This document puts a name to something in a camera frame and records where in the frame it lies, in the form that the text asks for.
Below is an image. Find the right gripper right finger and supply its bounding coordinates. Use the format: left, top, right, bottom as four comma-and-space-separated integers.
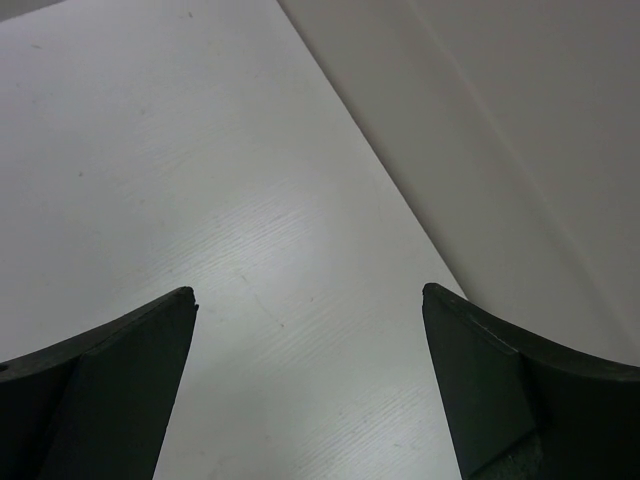
422, 283, 639, 479

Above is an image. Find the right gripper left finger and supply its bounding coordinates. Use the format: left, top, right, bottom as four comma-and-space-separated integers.
1, 287, 198, 479

